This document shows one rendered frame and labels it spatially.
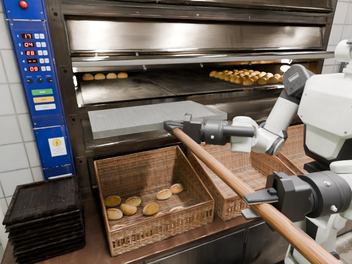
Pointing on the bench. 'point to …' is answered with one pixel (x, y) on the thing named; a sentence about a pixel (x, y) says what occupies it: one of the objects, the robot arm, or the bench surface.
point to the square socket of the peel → (169, 127)
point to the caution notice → (57, 146)
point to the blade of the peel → (147, 117)
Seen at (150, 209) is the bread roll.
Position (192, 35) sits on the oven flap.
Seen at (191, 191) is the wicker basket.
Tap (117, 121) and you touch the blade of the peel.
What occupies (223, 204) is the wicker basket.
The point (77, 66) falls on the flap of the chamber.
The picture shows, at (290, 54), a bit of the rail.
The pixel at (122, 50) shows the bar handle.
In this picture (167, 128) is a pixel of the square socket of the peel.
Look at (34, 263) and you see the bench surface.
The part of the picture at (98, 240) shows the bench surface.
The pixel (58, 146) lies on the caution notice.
